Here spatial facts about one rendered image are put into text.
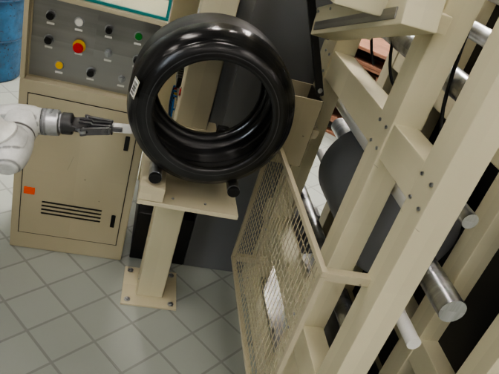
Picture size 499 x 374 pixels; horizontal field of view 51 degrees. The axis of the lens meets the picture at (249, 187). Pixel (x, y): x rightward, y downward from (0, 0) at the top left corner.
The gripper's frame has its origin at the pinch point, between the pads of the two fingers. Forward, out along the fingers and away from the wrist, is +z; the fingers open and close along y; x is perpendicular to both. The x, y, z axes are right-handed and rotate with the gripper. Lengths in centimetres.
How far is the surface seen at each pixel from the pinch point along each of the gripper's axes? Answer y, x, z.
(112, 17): 56, -23, -10
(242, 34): -7, -39, 35
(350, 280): -59, 13, 68
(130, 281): 35, 101, 3
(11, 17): 248, 36, -103
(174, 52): -10.9, -31.8, 15.1
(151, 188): -10.5, 17.1, 10.9
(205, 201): -4.4, 24.9, 30.8
